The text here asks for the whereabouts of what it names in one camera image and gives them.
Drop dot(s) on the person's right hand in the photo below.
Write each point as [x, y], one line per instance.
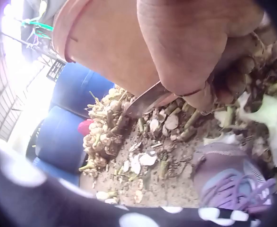
[188, 47]

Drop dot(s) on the person's right fingers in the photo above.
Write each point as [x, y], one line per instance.
[238, 78]

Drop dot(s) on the steel knife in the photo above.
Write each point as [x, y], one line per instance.
[145, 101]

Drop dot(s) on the pile of green leaf scraps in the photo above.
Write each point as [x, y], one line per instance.
[266, 113]

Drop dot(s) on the person's legs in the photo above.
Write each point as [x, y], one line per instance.
[228, 179]

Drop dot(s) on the pile of cut root scraps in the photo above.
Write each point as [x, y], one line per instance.
[157, 141]

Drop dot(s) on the orange plastic bucket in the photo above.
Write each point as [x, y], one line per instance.
[105, 40]

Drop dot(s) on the pile of ginger roots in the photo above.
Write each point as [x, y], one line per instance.
[103, 127]

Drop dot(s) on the blue plastic barrel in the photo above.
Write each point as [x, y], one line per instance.
[81, 87]
[58, 139]

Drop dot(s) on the small red thing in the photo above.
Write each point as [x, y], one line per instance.
[84, 126]

